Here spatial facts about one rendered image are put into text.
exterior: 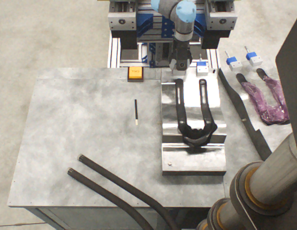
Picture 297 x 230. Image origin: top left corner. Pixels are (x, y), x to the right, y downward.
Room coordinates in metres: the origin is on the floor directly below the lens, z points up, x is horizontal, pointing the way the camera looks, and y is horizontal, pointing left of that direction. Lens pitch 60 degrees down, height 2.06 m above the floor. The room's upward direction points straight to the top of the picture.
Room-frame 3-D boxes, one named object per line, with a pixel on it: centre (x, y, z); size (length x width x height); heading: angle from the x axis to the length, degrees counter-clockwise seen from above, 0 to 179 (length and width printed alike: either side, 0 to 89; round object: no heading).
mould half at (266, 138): (0.75, -0.55, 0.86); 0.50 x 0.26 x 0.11; 17
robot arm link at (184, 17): (0.93, -0.14, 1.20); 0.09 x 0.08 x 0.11; 48
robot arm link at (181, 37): (0.92, -0.14, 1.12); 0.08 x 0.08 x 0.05
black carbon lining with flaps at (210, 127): (0.69, -0.20, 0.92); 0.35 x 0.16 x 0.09; 0
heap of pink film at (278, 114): (0.76, -0.54, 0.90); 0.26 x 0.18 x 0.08; 17
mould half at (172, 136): (0.67, -0.19, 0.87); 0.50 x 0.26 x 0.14; 0
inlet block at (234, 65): (1.00, -0.41, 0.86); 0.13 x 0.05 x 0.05; 17
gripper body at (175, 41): (0.93, -0.14, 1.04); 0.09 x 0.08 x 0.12; 0
